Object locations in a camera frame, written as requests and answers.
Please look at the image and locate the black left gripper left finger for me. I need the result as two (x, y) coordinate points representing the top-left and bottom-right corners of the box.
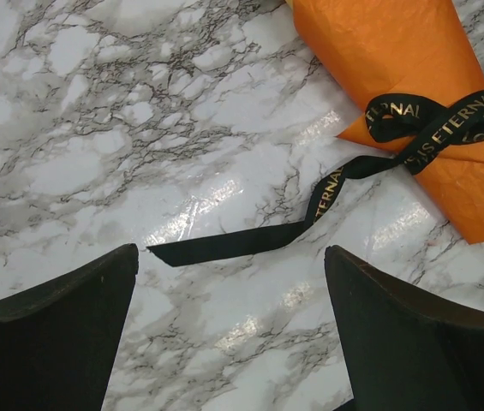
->
(0, 244), (139, 410)

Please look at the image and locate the black ribbon with gold text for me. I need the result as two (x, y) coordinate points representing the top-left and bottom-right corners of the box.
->
(146, 29), (484, 268)

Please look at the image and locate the orange wrapping paper sheet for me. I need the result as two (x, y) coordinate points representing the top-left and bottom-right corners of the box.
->
(291, 1), (484, 244)

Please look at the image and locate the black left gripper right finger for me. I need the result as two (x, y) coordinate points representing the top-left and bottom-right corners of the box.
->
(325, 246), (484, 410)

